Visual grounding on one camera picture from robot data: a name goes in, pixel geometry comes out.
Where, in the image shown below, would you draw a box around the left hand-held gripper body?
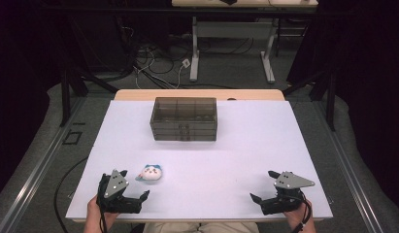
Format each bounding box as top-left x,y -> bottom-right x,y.
96,169 -> 144,215

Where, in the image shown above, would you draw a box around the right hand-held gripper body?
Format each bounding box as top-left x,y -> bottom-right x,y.
261,171 -> 316,216

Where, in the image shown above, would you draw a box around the white and blue plush toy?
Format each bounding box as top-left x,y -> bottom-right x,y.
135,163 -> 163,183

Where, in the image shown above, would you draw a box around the translucent grey drawer cabinet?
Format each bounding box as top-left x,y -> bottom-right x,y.
150,96 -> 218,142

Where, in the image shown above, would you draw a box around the person's right hand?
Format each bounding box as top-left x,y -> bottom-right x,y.
282,200 -> 315,228

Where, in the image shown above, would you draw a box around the person's left hand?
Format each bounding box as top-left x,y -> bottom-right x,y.
86,195 -> 119,227

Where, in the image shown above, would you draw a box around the person's beige trousers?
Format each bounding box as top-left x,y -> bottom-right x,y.
142,221 -> 260,233

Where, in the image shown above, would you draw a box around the black metal stand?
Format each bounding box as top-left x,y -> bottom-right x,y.
282,62 -> 338,132
58,18 -> 119,128

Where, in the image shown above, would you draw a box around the wooden table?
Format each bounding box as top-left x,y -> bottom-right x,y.
71,88 -> 329,224

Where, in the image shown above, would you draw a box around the white-legged desk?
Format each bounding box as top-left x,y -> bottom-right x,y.
171,0 -> 319,84

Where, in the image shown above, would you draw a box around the right hand-held gripper black cable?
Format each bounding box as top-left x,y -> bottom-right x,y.
290,190 -> 314,233

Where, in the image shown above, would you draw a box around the hand-held gripper black cable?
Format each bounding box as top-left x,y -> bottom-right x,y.
97,193 -> 110,233
290,190 -> 314,233

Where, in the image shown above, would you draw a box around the left hand-held gripper black cable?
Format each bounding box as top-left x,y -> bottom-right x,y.
97,193 -> 110,233

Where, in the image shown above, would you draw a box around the black floor cable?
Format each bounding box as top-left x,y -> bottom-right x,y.
53,156 -> 90,233

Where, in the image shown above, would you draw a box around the aluminium floor rail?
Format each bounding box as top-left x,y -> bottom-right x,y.
0,96 -> 86,233
312,96 -> 381,233

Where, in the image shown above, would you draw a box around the tangle of floor cables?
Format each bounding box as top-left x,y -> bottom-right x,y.
120,25 -> 254,90

